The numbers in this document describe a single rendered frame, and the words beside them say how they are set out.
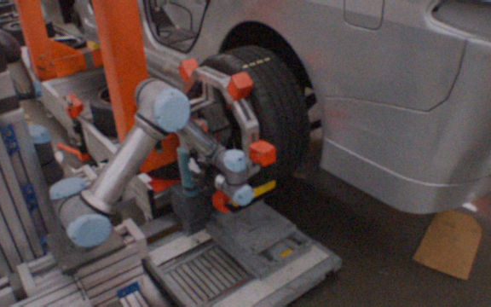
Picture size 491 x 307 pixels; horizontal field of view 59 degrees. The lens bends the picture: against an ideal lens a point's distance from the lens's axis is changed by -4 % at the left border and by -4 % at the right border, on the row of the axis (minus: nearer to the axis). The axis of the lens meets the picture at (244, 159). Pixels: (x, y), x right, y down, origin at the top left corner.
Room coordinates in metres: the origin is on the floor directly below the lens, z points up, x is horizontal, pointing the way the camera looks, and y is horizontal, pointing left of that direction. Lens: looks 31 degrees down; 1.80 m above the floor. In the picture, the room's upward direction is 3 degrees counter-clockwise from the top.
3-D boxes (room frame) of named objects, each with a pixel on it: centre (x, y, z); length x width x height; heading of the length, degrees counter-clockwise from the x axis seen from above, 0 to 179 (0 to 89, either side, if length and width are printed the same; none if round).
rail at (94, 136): (3.16, 1.27, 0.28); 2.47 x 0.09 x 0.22; 36
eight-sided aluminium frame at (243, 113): (1.88, 0.12, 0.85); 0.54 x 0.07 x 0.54; 36
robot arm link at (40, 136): (1.57, 0.85, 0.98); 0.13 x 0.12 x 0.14; 110
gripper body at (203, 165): (1.49, 0.13, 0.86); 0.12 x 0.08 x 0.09; 36
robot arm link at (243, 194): (1.36, 0.03, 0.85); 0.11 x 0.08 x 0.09; 36
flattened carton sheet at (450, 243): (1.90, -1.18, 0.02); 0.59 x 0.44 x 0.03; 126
